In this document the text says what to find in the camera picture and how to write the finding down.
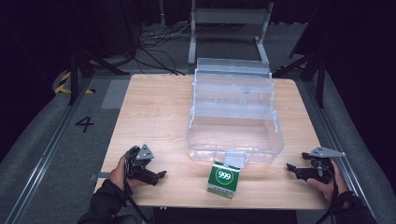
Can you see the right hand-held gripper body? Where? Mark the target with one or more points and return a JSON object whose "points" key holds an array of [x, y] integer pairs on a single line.
{"points": [[322, 172]]}

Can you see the green medicine box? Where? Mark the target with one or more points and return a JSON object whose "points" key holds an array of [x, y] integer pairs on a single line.
{"points": [[224, 177]]}

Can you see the person's right hand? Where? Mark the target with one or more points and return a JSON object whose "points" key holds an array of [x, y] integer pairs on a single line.
{"points": [[333, 188]]}

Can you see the metal table bracket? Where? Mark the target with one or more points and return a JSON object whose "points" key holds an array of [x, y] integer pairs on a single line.
{"points": [[101, 175]]}

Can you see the grey metal stand frame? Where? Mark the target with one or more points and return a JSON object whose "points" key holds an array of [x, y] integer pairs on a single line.
{"points": [[230, 15]]}

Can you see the yellow black hazard tape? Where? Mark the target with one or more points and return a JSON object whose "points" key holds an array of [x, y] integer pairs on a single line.
{"points": [[62, 90]]}

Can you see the grey floor rail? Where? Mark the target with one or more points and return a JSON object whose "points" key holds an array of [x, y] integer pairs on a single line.
{"points": [[330, 124], [46, 152]]}

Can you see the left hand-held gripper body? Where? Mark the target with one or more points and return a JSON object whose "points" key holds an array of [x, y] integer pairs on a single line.
{"points": [[137, 165]]}

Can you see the person's left hand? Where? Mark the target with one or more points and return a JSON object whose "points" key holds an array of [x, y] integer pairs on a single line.
{"points": [[118, 175]]}

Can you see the clear plastic storage box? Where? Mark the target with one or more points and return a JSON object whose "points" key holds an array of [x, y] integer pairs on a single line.
{"points": [[233, 137]]}

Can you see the black stand legs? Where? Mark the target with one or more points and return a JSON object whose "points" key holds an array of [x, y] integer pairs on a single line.
{"points": [[320, 81], [74, 74]]}

